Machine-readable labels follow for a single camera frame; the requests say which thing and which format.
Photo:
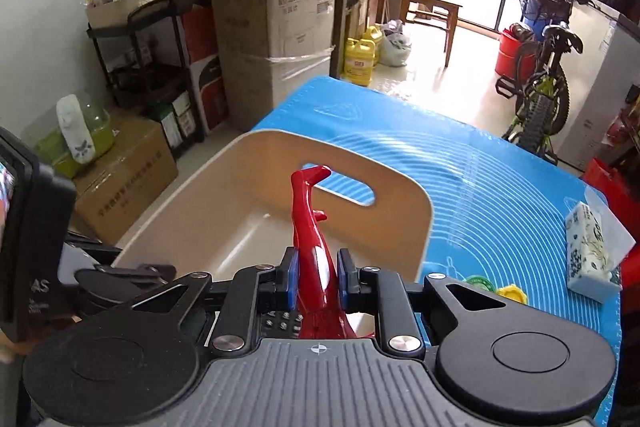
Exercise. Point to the red shopping bag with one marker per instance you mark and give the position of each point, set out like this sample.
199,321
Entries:
610,192

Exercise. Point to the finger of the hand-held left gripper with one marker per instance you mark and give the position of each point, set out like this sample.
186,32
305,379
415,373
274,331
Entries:
125,279

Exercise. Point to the green plastic container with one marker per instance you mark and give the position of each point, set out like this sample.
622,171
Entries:
102,127

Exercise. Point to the yellow detergent jug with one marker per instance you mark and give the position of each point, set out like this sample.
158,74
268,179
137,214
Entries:
375,39
357,64

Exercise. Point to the white plastic bag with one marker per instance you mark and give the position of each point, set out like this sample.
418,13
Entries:
396,44

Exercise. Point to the taped brown cardboard box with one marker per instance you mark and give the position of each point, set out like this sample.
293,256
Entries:
125,187

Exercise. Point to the red cardboard box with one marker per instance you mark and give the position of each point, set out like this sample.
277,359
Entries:
197,32

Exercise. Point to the floral tissue pack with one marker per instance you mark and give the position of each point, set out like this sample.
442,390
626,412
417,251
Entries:
590,252

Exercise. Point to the yellow plastic toy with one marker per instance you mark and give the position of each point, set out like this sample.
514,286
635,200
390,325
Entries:
512,293

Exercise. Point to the film-wrapped cardboard box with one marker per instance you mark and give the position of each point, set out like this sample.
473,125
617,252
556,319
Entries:
280,92

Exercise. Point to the large pale cardboard box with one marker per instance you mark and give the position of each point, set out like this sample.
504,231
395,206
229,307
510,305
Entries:
295,12

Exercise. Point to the beige plastic storage bin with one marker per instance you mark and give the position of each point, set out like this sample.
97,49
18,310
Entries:
240,232

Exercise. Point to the blue silicone mat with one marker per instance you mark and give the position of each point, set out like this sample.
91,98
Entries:
450,167

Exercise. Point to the black rolling cart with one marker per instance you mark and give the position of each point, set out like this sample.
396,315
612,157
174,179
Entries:
150,57

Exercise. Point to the black remote control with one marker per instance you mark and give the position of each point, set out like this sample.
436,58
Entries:
280,324

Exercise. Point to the white red appliance box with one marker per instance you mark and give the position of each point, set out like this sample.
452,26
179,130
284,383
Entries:
210,92

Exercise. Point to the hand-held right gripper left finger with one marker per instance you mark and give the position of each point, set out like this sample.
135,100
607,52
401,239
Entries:
292,278

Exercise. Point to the white chest freezer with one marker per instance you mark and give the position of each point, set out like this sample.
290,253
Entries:
600,72

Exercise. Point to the red plastic bucket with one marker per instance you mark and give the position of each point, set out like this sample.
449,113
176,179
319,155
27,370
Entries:
507,54

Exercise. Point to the green plastic lid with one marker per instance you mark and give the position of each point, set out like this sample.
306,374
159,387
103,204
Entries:
479,282

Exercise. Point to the green black bicycle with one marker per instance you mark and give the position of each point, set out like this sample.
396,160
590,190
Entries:
542,92

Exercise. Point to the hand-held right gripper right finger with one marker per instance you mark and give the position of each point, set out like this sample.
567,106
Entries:
345,278

